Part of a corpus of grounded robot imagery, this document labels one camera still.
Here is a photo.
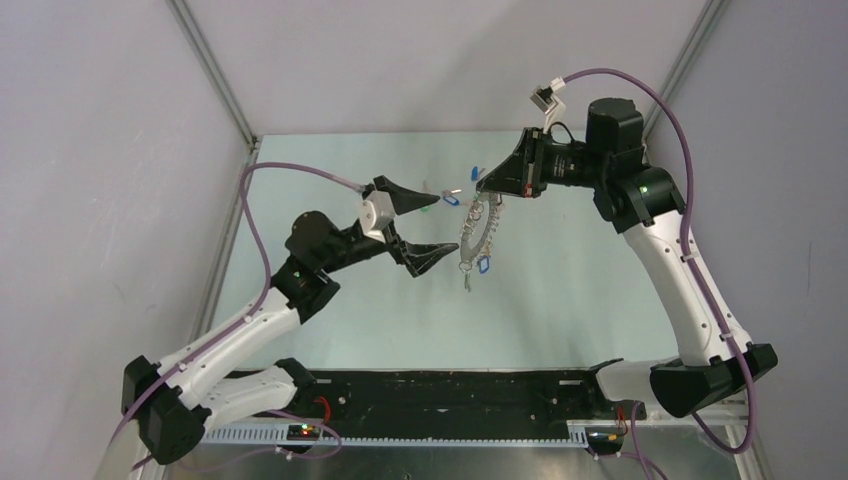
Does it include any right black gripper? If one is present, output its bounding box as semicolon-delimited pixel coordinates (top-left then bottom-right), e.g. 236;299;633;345
476;127;607;199

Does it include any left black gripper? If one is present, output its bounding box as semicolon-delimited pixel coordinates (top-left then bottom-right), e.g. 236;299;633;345
320;178;458;277

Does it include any perforated metal ring disc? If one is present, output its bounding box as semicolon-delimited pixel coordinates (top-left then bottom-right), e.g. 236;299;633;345
458;193;503;274

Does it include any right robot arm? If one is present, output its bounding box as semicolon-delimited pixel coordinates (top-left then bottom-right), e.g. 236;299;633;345
476;98;778;418

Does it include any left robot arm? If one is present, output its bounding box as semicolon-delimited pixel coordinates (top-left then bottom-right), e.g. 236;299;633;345
121;176;458;465

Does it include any green tag key left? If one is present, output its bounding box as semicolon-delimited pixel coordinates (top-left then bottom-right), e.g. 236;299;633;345
420;180;432;213

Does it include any blue tag key centre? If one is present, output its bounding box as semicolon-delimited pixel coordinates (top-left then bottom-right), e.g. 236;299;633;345
442;189;462;206

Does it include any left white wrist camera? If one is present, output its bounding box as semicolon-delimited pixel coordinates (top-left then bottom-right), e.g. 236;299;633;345
358;190;396;243

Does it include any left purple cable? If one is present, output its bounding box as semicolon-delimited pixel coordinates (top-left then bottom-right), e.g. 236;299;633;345
109;162;366;452

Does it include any purple cable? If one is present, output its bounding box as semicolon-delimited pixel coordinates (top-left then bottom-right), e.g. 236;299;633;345
559;68;760;455
109;162;366;452

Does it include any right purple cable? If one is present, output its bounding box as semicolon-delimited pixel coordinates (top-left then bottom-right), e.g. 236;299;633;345
559;68;760;455

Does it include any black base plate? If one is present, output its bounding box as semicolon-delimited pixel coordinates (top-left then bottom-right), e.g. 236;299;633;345
284;368;647;439

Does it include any white slotted cable duct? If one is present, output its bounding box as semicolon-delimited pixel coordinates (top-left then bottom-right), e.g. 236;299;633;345
200;423;624;448

